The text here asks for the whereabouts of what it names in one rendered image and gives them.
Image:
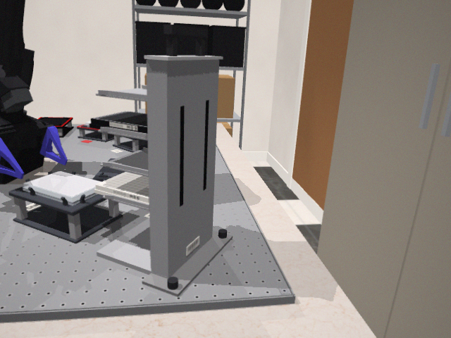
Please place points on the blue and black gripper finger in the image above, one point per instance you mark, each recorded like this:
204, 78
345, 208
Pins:
46, 150
7, 155

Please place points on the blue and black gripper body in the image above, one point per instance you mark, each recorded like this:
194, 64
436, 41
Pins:
21, 135

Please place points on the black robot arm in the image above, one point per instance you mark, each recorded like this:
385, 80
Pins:
15, 74

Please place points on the black cylinder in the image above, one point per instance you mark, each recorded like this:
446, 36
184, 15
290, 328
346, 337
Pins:
173, 283
222, 233

